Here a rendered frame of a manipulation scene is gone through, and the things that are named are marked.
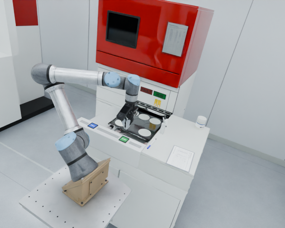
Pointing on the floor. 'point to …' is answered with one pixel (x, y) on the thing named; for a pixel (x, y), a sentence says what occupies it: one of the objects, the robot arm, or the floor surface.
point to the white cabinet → (143, 196)
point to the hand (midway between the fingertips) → (125, 128)
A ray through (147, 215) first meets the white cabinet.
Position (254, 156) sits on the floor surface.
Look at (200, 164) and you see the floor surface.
